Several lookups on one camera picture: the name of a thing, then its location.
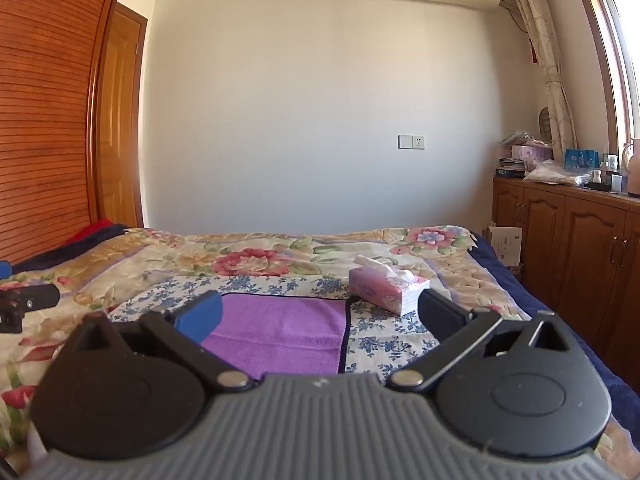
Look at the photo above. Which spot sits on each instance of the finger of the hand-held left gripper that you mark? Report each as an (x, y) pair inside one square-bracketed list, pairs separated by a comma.
[(30, 297), (4, 268)]

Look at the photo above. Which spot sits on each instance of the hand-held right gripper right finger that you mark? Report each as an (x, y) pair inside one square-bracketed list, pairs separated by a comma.
[(440, 311)]

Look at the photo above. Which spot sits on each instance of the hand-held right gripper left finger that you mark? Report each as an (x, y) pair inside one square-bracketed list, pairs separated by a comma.
[(200, 320)]

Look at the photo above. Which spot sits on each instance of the purple towel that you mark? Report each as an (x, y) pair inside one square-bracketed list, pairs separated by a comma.
[(280, 330)]

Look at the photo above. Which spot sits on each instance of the pink tissue box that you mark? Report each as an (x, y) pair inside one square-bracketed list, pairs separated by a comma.
[(380, 290)]

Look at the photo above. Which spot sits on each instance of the dark navy blanket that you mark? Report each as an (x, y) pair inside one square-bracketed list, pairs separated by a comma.
[(75, 246)]

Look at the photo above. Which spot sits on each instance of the navy blue bed sheet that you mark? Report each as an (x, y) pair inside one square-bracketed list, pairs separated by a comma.
[(500, 270)]

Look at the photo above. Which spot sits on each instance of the floral bed quilt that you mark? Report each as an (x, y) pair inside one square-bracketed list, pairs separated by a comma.
[(150, 260)]

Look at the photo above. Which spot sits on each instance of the blue floral white cloth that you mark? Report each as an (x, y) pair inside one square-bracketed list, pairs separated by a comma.
[(280, 287)]

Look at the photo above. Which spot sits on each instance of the red cloth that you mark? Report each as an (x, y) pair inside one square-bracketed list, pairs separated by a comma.
[(92, 230)]

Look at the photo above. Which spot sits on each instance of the cardboard box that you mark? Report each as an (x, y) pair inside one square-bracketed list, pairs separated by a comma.
[(505, 245)]

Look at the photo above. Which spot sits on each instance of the wooden cabinet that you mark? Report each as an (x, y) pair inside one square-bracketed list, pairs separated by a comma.
[(565, 240)]

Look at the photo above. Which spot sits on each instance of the black book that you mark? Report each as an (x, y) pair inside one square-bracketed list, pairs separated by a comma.
[(507, 173)]

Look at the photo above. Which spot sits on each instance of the slatted wooden wardrobe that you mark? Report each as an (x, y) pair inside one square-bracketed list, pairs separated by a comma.
[(45, 110)]

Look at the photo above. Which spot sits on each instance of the clear plastic bag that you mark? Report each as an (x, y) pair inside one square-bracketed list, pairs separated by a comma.
[(555, 172)]

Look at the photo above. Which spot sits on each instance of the wooden door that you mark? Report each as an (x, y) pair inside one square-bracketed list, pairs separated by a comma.
[(120, 120)]

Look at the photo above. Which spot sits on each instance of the small white bottle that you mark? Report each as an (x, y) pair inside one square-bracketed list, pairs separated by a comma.
[(596, 177)]

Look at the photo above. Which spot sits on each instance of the blue box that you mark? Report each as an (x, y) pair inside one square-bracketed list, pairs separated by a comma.
[(581, 159)]

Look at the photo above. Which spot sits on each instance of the woven hand fan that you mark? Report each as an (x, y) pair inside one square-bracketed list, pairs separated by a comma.
[(546, 125)]

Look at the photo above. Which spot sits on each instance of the grey cup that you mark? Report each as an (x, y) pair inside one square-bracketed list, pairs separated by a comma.
[(616, 183)]

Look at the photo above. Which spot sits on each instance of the pink thermos jug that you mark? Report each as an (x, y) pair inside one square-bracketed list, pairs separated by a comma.
[(634, 170)]

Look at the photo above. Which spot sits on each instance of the red tassel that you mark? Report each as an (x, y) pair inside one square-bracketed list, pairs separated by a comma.
[(534, 52)]

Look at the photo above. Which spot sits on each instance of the patterned beige curtain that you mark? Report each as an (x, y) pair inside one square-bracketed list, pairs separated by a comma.
[(542, 35)]

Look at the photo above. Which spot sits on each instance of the white wall socket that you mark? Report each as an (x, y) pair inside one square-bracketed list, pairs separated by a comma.
[(411, 142)]

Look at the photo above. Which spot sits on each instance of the wooden window frame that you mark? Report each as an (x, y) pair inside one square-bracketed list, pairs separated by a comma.
[(607, 60)]

